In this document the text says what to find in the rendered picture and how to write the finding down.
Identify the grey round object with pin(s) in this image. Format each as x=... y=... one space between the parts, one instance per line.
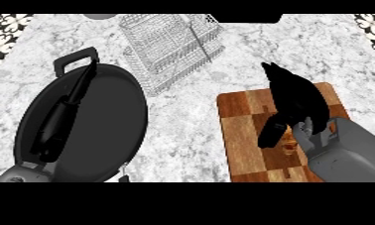
x=99 y=16

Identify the brown wooden cutting board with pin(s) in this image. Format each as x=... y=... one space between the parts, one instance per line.
x=244 y=130

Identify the black round pan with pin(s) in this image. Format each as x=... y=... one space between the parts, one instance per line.
x=83 y=120

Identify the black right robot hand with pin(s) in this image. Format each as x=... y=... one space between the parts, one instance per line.
x=297 y=100

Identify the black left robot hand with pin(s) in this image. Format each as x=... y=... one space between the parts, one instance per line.
x=58 y=126

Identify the black appliance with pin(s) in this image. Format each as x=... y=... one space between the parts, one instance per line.
x=248 y=18

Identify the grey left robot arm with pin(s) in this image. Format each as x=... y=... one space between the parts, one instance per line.
x=24 y=172

